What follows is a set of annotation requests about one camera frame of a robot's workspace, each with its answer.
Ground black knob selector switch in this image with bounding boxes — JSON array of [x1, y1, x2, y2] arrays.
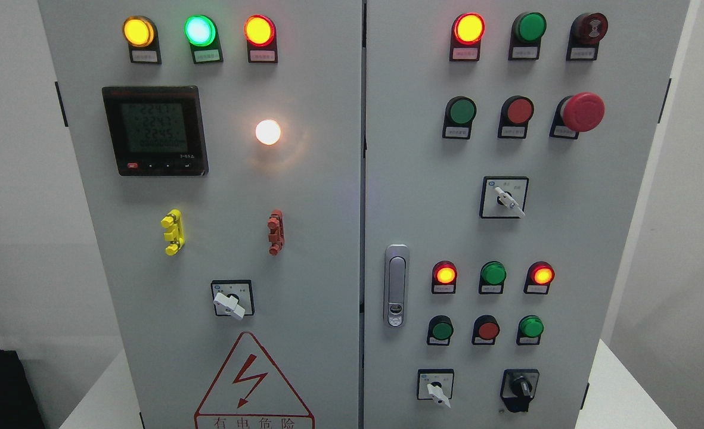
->
[[501, 368, 539, 413]]

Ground red terminal connector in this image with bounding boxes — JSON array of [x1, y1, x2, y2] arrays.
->
[[267, 209, 286, 256]]

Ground red lit light middle left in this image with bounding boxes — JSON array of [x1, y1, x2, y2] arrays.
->
[[431, 260, 457, 295]]

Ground white glowing lamp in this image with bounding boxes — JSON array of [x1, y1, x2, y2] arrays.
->
[[255, 119, 283, 145]]

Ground green push button lower left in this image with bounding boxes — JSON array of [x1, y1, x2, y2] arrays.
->
[[426, 315, 454, 347]]

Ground green push button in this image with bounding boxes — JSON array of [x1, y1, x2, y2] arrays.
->
[[442, 96, 477, 139], [516, 315, 545, 346], [426, 315, 454, 347]]

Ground green push button upper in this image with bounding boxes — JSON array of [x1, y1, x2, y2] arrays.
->
[[442, 96, 477, 139]]

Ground left grey cabinet door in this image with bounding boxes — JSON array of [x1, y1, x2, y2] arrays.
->
[[39, 1, 362, 428]]

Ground grey cabinet door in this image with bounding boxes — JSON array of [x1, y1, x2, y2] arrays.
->
[[363, 1, 690, 428], [39, 1, 362, 428]]

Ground green indicator light middle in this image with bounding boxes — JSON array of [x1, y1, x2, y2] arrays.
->
[[478, 261, 507, 295]]

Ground right grey cabinet door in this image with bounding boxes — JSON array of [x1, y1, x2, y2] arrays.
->
[[363, 1, 690, 428]]

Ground red push button lower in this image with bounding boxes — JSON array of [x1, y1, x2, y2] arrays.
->
[[471, 315, 501, 346]]

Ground red push button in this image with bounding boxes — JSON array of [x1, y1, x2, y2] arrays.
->
[[497, 95, 534, 139], [471, 315, 501, 346]]

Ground yellow terminal connector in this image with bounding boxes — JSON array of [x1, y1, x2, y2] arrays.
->
[[160, 209, 185, 256]]

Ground red push button upper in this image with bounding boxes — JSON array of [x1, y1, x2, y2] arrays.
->
[[497, 95, 534, 139]]

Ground red lit light middle right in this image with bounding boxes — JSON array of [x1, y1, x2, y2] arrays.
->
[[524, 261, 554, 295]]

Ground red triangle warning sticker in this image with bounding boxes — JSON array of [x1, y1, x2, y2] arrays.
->
[[194, 331, 315, 428]]

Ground green push button lower right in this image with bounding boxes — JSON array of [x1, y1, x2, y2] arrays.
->
[[516, 315, 545, 346]]

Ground black digital power meter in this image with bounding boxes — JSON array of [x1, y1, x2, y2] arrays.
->
[[102, 85, 209, 176]]

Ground red lit light right door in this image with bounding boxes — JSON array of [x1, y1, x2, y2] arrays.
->
[[449, 12, 486, 62]]

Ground green lit indicator light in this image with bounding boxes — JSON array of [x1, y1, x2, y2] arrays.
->
[[184, 14, 224, 64]]

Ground green indicator light top right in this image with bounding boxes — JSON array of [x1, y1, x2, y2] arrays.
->
[[508, 12, 547, 61]]

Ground red emergency stop button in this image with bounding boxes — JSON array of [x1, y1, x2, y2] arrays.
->
[[550, 92, 605, 139]]

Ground yellow indicator light top left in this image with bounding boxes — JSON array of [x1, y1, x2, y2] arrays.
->
[[122, 15, 162, 65]]

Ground dark red buzzer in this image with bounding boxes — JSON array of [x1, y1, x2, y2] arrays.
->
[[565, 12, 609, 61]]

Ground silver door lock handle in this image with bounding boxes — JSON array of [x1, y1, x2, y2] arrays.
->
[[383, 244, 410, 328]]

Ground white selector switch left door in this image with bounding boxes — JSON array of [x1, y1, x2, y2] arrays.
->
[[210, 279, 255, 321]]

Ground white selector switch upper right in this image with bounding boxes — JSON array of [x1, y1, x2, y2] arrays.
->
[[478, 176, 529, 218]]

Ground white selector switch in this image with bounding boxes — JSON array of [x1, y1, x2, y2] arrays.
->
[[478, 176, 529, 218], [417, 369, 455, 408]]

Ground white selector switch bottom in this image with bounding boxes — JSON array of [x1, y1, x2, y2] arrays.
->
[[417, 369, 455, 408]]

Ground red ring lit indicator light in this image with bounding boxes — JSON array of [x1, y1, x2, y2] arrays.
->
[[244, 14, 278, 64]]

